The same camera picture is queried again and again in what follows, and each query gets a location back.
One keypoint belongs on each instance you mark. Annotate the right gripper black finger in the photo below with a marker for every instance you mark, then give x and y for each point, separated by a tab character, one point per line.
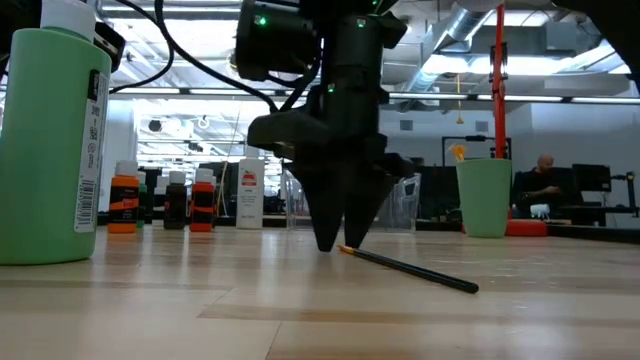
362	200
322	200

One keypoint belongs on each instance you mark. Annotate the white glue bottle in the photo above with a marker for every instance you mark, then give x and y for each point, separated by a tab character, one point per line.
250	210

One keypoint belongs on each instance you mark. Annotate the black paintbrush orange bristles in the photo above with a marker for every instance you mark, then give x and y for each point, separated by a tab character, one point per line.
458	151
425	273

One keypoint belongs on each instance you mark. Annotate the small red paint bottle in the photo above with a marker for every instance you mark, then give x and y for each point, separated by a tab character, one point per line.
202	220

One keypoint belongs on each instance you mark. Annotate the small dark brown paint bottle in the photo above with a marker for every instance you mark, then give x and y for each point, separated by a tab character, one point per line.
175	207

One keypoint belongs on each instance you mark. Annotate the small orange paint bottle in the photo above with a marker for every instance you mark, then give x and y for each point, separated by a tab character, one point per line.
123	210

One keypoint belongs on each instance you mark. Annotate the large green paint bottle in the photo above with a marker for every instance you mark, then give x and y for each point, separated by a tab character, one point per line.
45	150

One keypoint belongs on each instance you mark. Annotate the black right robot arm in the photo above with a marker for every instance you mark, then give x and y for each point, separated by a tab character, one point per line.
280	40

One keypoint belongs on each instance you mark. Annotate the clear plastic storage bin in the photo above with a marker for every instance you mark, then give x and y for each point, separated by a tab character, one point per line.
405	210

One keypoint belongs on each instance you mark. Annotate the green plastic cup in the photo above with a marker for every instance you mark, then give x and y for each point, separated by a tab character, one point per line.
484	200

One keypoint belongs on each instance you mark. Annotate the person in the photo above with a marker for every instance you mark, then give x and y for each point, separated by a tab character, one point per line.
542	187

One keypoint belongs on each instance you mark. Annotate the long linear ceiling light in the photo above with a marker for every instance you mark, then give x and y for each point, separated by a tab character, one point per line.
150	91

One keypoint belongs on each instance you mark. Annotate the black workstation desk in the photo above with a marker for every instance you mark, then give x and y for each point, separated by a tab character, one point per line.
595	205

